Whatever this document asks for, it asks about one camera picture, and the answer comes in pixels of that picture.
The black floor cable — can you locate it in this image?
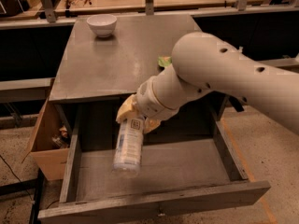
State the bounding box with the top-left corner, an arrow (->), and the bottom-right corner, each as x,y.
0,154 -> 36,203

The green snack bag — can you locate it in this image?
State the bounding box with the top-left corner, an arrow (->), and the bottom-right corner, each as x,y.
158,56 -> 172,68

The cardboard box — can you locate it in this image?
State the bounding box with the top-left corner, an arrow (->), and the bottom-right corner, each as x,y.
21,77 -> 71,182

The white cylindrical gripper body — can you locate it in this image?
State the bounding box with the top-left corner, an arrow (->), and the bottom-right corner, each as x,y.
135,76 -> 181,121

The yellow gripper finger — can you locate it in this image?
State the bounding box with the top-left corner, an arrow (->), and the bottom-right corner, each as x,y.
116,94 -> 139,124
143,118 -> 161,134

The open grey top drawer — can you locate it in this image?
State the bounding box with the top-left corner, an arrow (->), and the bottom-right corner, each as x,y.
38,122 -> 270,224

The white ceramic bowl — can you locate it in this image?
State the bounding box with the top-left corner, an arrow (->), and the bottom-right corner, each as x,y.
87,14 -> 117,37

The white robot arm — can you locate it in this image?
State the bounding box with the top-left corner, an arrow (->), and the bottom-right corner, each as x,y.
116,32 -> 299,133

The grey wooden cabinet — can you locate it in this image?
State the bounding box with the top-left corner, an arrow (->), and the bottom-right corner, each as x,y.
49,14 -> 240,147

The clear plastic water bottle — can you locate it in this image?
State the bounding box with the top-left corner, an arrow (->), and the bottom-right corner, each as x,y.
113,116 -> 145,176

